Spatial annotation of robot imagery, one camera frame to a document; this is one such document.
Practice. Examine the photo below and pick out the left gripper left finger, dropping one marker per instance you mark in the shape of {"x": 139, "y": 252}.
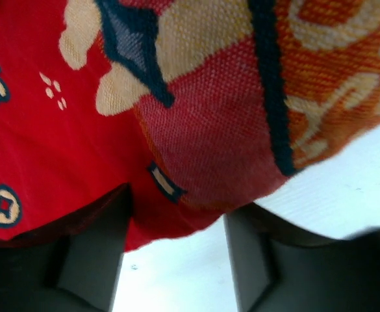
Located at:
{"x": 71, "y": 264}

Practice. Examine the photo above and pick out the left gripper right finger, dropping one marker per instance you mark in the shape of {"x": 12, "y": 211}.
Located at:
{"x": 277, "y": 266}

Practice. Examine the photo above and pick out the red printed pillowcase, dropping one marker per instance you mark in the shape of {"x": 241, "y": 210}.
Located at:
{"x": 200, "y": 107}

